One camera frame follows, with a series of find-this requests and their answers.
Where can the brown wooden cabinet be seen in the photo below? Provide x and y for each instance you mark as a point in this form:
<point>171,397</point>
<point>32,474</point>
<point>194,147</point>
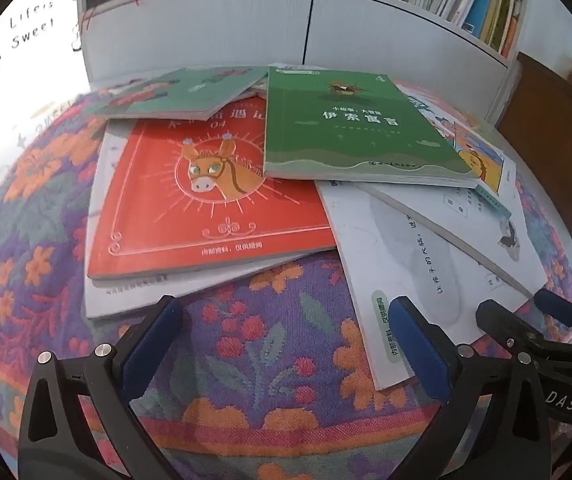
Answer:
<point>541,135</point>

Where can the teal girl cover book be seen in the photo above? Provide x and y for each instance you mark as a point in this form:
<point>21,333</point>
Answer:
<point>176,90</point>

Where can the white book bird picture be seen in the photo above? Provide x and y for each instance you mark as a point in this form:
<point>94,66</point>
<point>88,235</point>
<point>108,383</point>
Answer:
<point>486,245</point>

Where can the purple floral blanket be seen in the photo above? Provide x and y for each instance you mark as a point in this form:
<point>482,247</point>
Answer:
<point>266,360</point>

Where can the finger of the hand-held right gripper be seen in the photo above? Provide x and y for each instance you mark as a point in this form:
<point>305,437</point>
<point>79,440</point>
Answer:
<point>558,305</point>
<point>508,325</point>

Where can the dark green book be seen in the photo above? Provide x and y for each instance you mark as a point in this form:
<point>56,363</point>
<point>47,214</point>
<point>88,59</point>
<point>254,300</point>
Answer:
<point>356,125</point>

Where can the white book green label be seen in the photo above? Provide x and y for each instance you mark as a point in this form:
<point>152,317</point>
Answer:
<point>391,260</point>

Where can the white bookshelf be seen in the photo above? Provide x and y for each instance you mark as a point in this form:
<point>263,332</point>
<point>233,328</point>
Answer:
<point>191,30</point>

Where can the red donkey cover book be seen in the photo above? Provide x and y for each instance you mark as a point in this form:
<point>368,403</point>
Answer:
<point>166,220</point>

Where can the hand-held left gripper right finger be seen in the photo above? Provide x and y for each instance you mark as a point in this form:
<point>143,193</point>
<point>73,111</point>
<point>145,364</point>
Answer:
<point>418,345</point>

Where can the white orange cartoon book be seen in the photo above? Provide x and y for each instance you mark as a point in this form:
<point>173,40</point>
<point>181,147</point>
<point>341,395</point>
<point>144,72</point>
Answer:
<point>486,160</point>

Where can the thin teal edged book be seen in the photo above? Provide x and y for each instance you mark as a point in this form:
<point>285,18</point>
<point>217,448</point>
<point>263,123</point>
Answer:
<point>493,202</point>

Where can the white book brown picture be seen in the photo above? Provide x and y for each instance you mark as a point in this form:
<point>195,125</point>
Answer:
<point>131,296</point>

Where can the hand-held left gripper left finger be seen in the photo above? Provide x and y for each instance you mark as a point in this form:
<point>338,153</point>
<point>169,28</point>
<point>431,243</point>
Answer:
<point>153,345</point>

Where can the pink book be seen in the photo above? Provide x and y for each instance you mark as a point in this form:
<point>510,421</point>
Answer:
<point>408,89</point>

